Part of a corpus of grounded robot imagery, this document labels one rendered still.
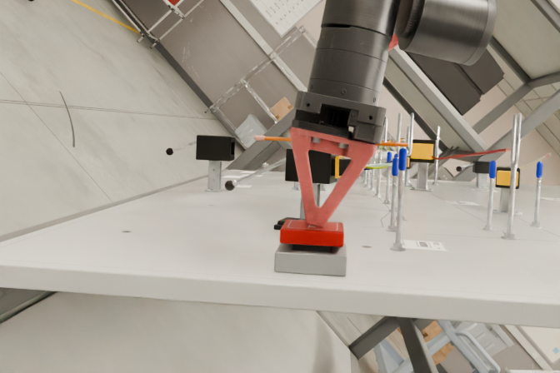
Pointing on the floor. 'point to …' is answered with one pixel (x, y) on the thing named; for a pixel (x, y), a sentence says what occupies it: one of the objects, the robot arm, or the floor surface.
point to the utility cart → (387, 355)
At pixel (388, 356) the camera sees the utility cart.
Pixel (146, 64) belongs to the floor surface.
